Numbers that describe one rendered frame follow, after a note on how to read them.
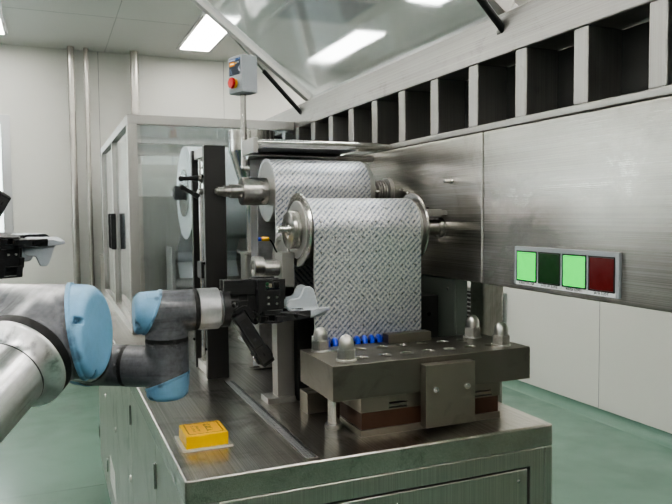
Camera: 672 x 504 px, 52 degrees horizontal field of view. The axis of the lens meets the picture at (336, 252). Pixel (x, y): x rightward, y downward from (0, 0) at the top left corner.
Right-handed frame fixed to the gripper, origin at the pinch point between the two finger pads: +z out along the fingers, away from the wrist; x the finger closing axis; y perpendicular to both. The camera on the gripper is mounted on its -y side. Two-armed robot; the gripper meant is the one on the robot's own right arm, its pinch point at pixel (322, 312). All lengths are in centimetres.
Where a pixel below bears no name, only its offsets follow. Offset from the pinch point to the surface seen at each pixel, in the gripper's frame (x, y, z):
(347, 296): -0.3, 2.8, 5.3
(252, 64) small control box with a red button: 58, 59, 3
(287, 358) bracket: 7.8, -10.2, -4.6
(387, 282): -0.2, 5.1, 14.1
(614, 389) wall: 189, -89, 263
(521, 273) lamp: -22.7, 8.1, 29.7
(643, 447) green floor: 150, -110, 245
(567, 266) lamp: -34.5, 10.1, 29.7
